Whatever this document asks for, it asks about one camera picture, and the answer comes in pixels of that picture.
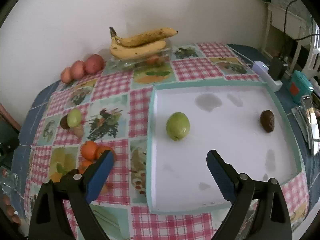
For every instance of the dark brown avocado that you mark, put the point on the dark brown avocado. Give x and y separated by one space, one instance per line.
63 123
267 121

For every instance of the pink board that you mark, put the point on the pink board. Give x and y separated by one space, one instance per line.
10 118

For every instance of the teal box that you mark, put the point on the teal box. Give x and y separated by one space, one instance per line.
300 86

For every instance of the small red apple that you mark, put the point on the small red apple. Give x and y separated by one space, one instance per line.
66 75

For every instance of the pink checked printed tablecloth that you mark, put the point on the pink checked printed tablecloth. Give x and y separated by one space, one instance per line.
112 87

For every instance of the small green guava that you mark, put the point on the small green guava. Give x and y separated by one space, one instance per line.
74 118

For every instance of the large red apple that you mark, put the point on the large red apple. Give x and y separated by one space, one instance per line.
94 64

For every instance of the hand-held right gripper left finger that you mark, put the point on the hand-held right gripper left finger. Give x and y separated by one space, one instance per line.
100 177

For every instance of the black power adapter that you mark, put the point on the black power adapter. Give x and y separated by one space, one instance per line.
276 67

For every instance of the tan kiwi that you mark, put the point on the tan kiwi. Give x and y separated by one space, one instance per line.
78 131

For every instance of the white shelf unit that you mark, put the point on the white shelf unit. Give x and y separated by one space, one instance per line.
295 22

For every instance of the clear plastic container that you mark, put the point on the clear plastic container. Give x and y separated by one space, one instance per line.
130 63

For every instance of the white tray with teal rim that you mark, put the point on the white tray with teal rim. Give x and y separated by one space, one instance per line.
225 140

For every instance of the medium red apple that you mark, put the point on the medium red apple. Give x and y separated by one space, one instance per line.
78 69

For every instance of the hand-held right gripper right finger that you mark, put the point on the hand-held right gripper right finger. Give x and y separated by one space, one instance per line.
220 177

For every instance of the white power strip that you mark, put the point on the white power strip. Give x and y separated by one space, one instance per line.
261 70

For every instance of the orange tangerine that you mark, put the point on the orange tangerine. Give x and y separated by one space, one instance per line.
89 150
101 151
85 165

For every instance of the large green guava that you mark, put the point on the large green guava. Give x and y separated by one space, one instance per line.
177 126

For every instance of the long spotted yellow banana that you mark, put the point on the long spotted yellow banana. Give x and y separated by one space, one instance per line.
150 36

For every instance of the clear plastic bag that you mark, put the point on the clear plastic bag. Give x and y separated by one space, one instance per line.
8 182

